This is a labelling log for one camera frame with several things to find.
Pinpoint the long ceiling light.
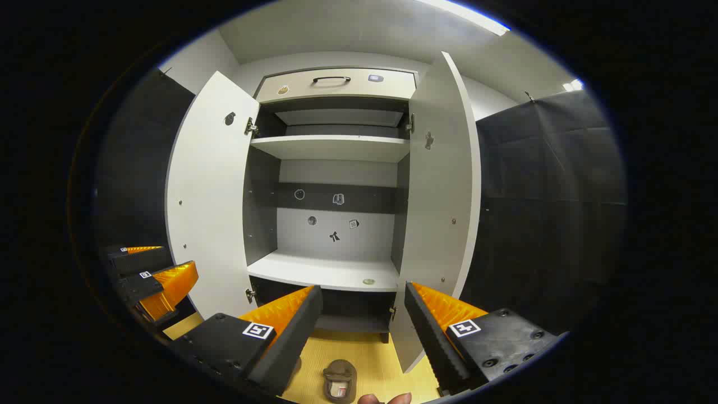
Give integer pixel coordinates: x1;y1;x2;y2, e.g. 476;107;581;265
421;0;511;37

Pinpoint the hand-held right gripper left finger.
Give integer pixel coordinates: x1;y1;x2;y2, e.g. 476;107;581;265
168;285;324;397

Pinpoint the white cabinet door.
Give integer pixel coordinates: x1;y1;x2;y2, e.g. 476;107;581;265
390;52;482;374
165;70;260;320

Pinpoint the black backdrop cloth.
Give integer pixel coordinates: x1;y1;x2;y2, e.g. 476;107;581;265
93;67;197;337
460;90;628;337

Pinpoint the beige cabinet drawer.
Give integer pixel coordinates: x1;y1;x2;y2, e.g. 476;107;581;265
255;68;417;104

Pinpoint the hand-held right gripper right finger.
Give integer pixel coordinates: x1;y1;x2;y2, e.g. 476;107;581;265
404;282;561;396

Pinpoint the white shoe cabinet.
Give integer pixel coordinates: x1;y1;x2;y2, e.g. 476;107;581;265
242;67;418;344

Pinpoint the white cabinet shelf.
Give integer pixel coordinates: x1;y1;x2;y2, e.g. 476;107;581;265
247;250;400;292
251;135;410;163

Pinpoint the brown fuzzy shoe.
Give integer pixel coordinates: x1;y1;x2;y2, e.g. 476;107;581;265
323;359;358;404

